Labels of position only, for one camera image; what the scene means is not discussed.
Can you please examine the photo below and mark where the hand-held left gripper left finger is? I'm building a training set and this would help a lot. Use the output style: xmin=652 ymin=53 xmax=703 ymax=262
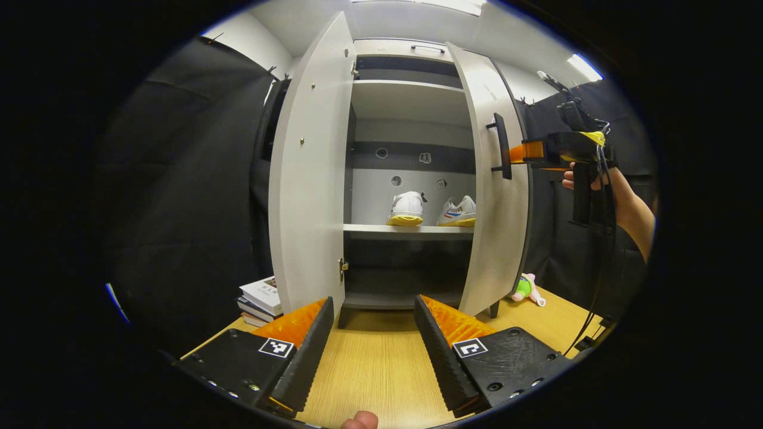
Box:
xmin=173 ymin=297 xmax=335 ymax=418

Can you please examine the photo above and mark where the white grey shoe cabinet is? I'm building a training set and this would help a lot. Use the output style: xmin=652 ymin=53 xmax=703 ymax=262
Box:
xmin=268 ymin=11 xmax=531 ymax=328

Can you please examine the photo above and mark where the pink green plush toy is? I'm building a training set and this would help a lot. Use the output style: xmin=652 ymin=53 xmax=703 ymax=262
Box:
xmin=511 ymin=273 xmax=547 ymax=307

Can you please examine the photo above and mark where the dark cover book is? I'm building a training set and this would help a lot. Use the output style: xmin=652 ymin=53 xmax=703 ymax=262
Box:
xmin=237 ymin=297 xmax=281 ymax=322

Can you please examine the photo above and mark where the white shoe yellow sole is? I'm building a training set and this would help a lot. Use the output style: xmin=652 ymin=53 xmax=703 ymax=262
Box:
xmin=386 ymin=191 xmax=427 ymax=227
xmin=437 ymin=195 xmax=477 ymax=228

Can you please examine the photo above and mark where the white shoe cabinet door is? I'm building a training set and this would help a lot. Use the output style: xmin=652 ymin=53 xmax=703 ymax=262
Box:
xmin=447 ymin=43 xmax=531 ymax=316
xmin=268 ymin=11 xmax=356 ymax=316

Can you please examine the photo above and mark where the ceiling light panel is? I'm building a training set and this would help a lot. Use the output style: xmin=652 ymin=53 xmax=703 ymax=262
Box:
xmin=352 ymin=0 xmax=486 ymax=15
xmin=566 ymin=54 xmax=604 ymax=82

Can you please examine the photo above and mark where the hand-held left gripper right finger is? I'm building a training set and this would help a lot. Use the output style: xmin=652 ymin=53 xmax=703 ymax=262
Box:
xmin=414 ymin=294 xmax=576 ymax=418

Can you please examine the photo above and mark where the white cover book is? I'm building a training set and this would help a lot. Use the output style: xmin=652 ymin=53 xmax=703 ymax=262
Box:
xmin=240 ymin=276 xmax=284 ymax=316

